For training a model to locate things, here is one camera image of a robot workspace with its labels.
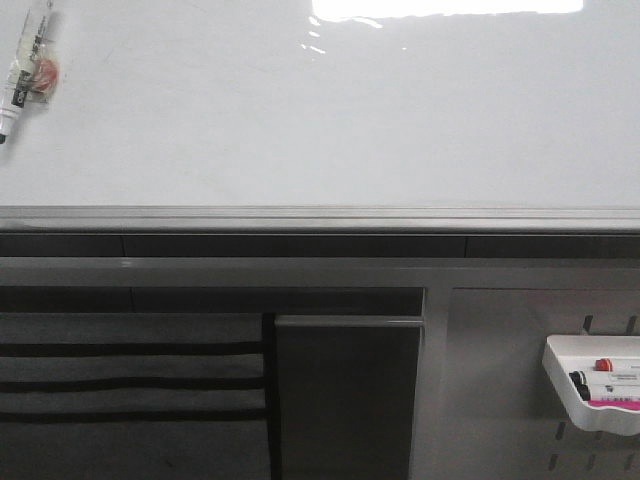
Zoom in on white black-tipped whiteboard marker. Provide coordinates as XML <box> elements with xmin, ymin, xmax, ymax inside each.
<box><xmin>1</xmin><ymin>1</ymin><xmax>59</xmax><ymax>145</ymax></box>

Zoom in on white whiteboard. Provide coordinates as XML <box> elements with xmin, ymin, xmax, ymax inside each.
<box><xmin>1</xmin><ymin>1</ymin><xmax>639</xmax><ymax>209</ymax></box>

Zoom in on grey whiteboard marker ledge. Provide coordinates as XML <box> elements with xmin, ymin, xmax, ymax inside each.
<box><xmin>1</xmin><ymin>206</ymin><xmax>639</xmax><ymax>235</ymax></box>

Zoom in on dark grey flat panel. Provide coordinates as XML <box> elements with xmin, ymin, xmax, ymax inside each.
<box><xmin>276</xmin><ymin>316</ymin><xmax>422</xmax><ymax>479</ymax></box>

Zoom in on white pegboard panel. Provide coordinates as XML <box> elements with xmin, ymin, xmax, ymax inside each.
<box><xmin>437</xmin><ymin>289</ymin><xmax>639</xmax><ymax>479</ymax></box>

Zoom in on grey fabric pocket organizer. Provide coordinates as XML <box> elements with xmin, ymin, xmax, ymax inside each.
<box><xmin>1</xmin><ymin>313</ymin><xmax>281</xmax><ymax>479</ymax></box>

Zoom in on black-capped marker upper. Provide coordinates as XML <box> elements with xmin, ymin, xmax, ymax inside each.
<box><xmin>569</xmin><ymin>370</ymin><xmax>640</xmax><ymax>385</ymax></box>

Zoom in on black-capped marker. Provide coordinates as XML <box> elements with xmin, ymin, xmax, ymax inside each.
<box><xmin>569</xmin><ymin>370</ymin><xmax>640</xmax><ymax>385</ymax></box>
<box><xmin>574</xmin><ymin>382</ymin><xmax>640</xmax><ymax>401</ymax></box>

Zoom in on black-capped marker lower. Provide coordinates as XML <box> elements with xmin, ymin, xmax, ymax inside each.
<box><xmin>574</xmin><ymin>382</ymin><xmax>640</xmax><ymax>401</ymax></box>

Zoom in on red-capped marker in tray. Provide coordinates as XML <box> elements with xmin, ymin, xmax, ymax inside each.
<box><xmin>594</xmin><ymin>357</ymin><xmax>640</xmax><ymax>372</ymax></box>

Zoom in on pink eraser in tray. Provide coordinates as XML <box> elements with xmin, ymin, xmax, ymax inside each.
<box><xmin>587</xmin><ymin>400</ymin><xmax>640</xmax><ymax>411</ymax></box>

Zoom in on white plastic wall tray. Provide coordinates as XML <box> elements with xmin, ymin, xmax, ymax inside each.
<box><xmin>542</xmin><ymin>335</ymin><xmax>639</xmax><ymax>436</ymax></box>

